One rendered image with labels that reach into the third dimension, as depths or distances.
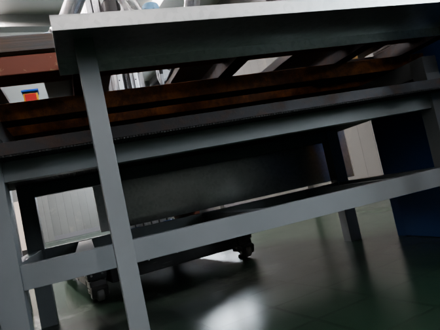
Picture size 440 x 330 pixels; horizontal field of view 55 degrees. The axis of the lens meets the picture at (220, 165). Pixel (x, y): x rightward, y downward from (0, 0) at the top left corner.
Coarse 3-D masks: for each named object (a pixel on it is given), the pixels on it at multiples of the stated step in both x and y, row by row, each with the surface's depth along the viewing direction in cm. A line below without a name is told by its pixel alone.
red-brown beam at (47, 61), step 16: (320, 48) 140; (336, 48) 144; (0, 64) 105; (16, 64) 107; (32, 64) 108; (48, 64) 109; (176, 64) 125; (192, 64) 128; (208, 64) 131; (0, 80) 108; (16, 80) 110; (32, 80) 113; (48, 80) 115; (64, 80) 118
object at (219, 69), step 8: (240, 56) 120; (248, 56) 122; (216, 64) 137; (224, 64) 130; (232, 64) 126; (240, 64) 128; (208, 72) 145; (216, 72) 138; (224, 72) 133; (232, 72) 135
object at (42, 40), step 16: (0, 48) 106; (16, 48) 107; (32, 48) 108; (48, 48) 110; (272, 64) 181; (288, 64) 175; (304, 64) 180; (176, 80) 163; (192, 80) 168; (0, 96) 139; (48, 96) 150
